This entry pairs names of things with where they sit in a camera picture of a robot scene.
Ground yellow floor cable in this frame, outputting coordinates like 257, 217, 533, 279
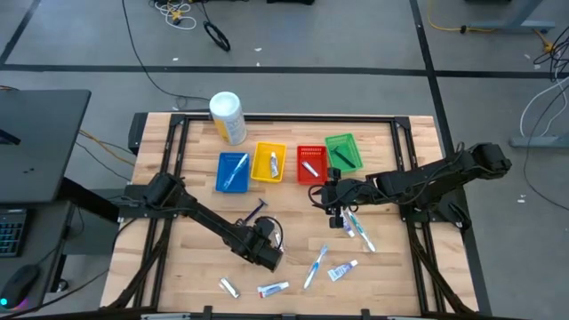
426, 0, 495, 35

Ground blue slotted plastic basket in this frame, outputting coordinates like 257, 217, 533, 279
214, 151, 251, 195

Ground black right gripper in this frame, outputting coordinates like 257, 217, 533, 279
309, 177, 370, 229

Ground grey table leg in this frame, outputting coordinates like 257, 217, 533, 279
466, 0, 557, 35
509, 134, 569, 149

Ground long black floor cable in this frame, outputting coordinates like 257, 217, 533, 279
121, 0, 211, 102

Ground red slotted plastic basket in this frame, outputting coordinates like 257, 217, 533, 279
296, 145, 329, 186

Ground black metal table frame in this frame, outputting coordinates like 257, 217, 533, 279
106, 111, 481, 320

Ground blue white toothpaste tube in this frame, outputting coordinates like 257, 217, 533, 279
326, 259, 359, 283

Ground teal toothbrush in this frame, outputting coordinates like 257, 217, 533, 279
345, 208, 377, 253

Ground orange thin cable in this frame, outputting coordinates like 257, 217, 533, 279
78, 128, 136, 168

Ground white coiled floor cable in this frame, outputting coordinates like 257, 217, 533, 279
153, 0, 197, 31

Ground black keyboard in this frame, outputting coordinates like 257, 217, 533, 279
0, 208, 28, 259

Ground white blue toothbrush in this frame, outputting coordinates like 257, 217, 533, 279
222, 153, 249, 189

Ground black computer mouse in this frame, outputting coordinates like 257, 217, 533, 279
0, 264, 41, 310

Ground green slotted plastic basket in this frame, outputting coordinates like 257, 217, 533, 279
324, 132, 365, 174

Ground black desk top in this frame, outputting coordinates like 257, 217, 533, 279
0, 89, 92, 205

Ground black coiled floor cable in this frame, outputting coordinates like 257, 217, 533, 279
203, 20, 232, 52

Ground red white toothpaste tube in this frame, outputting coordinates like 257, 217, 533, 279
257, 280, 291, 300

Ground yellow slotted plastic basket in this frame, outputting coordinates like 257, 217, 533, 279
250, 141, 288, 184

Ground white purple toothpaste tube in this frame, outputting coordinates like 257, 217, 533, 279
340, 208, 357, 238

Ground white yellow wipes canister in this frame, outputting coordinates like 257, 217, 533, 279
208, 91, 248, 147

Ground black white cable bundle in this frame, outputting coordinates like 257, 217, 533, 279
518, 26, 569, 212

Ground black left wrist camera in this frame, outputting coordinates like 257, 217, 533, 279
257, 216, 277, 236

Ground purple razor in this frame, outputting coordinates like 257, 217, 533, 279
242, 197, 269, 223

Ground black razor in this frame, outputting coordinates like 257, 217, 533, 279
331, 146, 357, 170

